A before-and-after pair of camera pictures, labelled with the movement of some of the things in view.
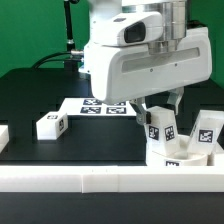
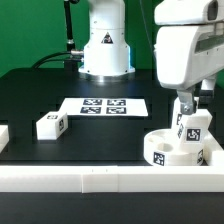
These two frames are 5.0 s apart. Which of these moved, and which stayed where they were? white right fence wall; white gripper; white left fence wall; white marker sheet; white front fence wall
Moved: white gripper
Stayed: white marker sheet; white front fence wall; white right fence wall; white left fence wall
